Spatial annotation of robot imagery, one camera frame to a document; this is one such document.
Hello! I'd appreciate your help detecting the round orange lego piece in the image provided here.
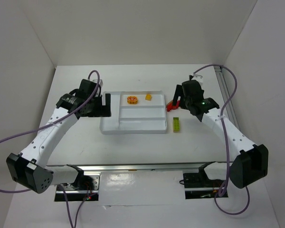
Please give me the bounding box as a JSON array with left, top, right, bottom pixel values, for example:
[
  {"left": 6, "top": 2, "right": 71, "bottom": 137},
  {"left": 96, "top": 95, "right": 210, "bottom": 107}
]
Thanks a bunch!
[{"left": 126, "top": 95, "right": 138, "bottom": 105}]

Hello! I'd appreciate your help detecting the small yellow lego brick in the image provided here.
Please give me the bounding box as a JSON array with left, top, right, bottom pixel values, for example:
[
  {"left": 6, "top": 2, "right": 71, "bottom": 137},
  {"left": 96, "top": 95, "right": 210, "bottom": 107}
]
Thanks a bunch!
[{"left": 145, "top": 94, "right": 152, "bottom": 101}]

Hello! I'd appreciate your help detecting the green yellow lego stack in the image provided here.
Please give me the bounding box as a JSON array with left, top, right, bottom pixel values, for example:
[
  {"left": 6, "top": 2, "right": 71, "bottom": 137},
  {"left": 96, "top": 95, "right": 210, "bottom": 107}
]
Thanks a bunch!
[{"left": 172, "top": 117, "right": 180, "bottom": 133}]

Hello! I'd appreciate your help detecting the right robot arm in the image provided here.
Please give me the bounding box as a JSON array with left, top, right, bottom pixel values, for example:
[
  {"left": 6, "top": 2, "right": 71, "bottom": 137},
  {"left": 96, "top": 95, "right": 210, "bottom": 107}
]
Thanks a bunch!
[{"left": 173, "top": 80, "right": 268, "bottom": 189}]

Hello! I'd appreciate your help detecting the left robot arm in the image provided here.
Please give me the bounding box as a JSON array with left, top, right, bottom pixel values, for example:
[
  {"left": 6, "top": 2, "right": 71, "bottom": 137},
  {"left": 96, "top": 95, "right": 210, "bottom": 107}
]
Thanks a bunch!
[{"left": 6, "top": 79, "right": 111, "bottom": 194}]

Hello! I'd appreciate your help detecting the red lego piece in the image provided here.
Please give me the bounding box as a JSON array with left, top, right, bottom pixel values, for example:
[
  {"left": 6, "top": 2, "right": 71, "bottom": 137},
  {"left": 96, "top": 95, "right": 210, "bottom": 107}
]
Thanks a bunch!
[{"left": 166, "top": 100, "right": 180, "bottom": 112}]

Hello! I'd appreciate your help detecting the white divided tray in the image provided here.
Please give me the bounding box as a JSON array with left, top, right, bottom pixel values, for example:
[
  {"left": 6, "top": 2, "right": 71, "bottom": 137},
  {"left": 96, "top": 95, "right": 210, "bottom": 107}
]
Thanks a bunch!
[{"left": 99, "top": 91, "right": 167, "bottom": 134}]

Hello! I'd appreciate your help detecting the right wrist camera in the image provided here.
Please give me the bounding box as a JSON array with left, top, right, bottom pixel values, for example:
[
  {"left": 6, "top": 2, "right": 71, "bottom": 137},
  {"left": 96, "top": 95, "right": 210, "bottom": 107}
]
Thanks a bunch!
[{"left": 189, "top": 74, "right": 203, "bottom": 85}]

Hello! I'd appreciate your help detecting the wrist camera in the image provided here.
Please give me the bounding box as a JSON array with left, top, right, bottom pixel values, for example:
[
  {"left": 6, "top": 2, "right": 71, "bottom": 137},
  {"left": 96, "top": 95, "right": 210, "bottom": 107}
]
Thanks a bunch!
[
  {"left": 189, "top": 74, "right": 203, "bottom": 85},
  {"left": 92, "top": 79, "right": 103, "bottom": 87}
]

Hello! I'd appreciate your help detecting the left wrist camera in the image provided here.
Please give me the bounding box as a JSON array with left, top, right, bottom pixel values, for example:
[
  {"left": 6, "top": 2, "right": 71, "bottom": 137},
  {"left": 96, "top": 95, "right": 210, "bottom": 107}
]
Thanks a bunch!
[{"left": 92, "top": 79, "right": 103, "bottom": 87}]

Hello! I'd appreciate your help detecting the aluminium side rail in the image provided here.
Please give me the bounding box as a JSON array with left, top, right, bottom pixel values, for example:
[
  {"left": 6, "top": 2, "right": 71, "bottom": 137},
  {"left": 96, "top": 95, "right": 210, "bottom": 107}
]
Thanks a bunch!
[{"left": 213, "top": 64, "right": 243, "bottom": 143}]

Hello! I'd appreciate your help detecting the aluminium front rail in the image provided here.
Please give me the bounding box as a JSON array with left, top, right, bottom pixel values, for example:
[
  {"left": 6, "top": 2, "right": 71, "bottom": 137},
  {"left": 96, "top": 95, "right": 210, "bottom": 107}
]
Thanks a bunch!
[{"left": 41, "top": 161, "right": 231, "bottom": 174}]

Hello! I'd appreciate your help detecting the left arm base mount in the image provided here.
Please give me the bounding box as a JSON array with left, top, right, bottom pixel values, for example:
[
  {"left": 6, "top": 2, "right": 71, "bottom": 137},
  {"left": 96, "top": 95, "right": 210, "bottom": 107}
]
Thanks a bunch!
[{"left": 54, "top": 171, "right": 100, "bottom": 202}]

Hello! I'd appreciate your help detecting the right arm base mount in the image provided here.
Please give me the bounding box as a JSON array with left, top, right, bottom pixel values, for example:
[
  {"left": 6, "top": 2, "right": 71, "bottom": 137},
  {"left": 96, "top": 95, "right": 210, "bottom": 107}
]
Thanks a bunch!
[{"left": 179, "top": 173, "right": 223, "bottom": 200}]

